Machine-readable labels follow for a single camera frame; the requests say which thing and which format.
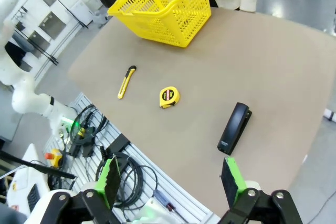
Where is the coiled black cable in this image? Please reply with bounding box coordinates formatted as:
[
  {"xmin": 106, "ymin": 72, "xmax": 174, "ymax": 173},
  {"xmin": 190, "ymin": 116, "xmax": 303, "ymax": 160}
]
[{"xmin": 95, "ymin": 152, "xmax": 159, "ymax": 208}]

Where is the black cable bundle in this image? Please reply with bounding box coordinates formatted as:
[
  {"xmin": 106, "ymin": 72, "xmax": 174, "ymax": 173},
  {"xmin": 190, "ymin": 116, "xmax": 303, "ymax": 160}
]
[{"xmin": 67, "ymin": 104, "xmax": 109, "ymax": 157}]

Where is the yellow utility knife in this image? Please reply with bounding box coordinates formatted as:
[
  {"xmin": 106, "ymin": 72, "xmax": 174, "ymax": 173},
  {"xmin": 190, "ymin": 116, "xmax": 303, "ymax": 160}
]
[{"xmin": 117, "ymin": 65, "xmax": 138, "ymax": 100}]

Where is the black mounting bracket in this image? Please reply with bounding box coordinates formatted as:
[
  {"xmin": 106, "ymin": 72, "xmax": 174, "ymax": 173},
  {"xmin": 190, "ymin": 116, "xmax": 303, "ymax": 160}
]
[{"xmin": 107, "ymin": 133, "xmax": 131, "ymax": 154}]

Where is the yellow tape measure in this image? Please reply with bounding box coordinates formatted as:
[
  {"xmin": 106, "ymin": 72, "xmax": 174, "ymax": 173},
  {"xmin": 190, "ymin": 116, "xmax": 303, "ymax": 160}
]
[{"xmin": 159, "ymin": 86, "xmax": 181, "ymax": 109}]

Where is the black stapler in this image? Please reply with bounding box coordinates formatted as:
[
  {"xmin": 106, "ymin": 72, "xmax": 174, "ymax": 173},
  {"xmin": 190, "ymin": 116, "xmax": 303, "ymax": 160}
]
[{"xmin": 216, "ymin": 102, "xmax": 253, "ymax": 156}]

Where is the yellow plastic shopping basket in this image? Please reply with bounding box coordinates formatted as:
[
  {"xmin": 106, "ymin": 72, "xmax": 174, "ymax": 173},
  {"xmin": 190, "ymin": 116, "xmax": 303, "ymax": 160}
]
[{"xmin": 107, "ymin": 0, "xmax": 213, "ymax": 49}]

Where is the black pole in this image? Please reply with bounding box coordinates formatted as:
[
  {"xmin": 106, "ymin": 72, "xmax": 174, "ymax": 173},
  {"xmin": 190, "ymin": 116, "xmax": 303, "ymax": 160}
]
[{"xmin": 0, "ymin": 150, "xmax": 77, "ymax": 180}]

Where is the yellow red emergency stop button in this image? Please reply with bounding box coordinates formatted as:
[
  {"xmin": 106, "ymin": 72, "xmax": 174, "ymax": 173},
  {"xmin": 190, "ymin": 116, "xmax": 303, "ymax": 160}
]
[{"xmin": 44, "ymin": 148, "xmax": 64, "ymax": 169}]

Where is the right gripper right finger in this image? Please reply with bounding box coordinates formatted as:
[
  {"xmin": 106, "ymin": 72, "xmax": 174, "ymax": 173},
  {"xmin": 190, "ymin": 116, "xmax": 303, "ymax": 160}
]
[{"xmin": 217, "ymin": 156, "xmax": 303, "ymax": 224}]

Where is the screwdriver with clear handle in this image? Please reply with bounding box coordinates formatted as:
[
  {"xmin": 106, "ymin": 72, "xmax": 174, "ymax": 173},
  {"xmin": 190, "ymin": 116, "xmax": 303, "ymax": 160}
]
[{"xmin": 153, "ymin": 189, "xmax": 190, "ymax": 224}]

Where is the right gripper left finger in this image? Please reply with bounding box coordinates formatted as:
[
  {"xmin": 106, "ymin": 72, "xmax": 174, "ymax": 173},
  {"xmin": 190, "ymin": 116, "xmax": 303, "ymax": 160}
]
[{"xmin": 34, "ymin": 155, "xmax": 122, "ymax": 224}]

